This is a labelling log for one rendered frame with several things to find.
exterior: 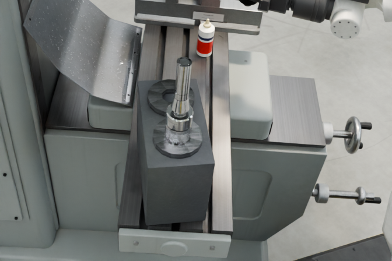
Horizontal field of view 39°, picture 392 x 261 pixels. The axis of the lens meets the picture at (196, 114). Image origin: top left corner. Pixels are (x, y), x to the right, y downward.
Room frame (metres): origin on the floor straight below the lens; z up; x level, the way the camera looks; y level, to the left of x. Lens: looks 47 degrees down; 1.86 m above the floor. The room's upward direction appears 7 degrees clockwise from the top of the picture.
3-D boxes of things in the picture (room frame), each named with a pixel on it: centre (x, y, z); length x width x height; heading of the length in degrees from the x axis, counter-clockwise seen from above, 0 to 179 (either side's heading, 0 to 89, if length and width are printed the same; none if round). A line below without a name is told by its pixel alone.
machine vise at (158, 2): (1.29, 0.03, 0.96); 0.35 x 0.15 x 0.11; 91
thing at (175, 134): (0.65, 0.03, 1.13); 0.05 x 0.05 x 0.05
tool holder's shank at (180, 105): (0.65, 0.03, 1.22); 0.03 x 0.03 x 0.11
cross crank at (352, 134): (1.17, -0.45, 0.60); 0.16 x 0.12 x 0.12; 94
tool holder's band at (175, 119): (0.65, 0.03, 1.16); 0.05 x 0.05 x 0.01
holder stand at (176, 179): (0.70, 0.04, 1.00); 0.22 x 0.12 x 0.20; 14
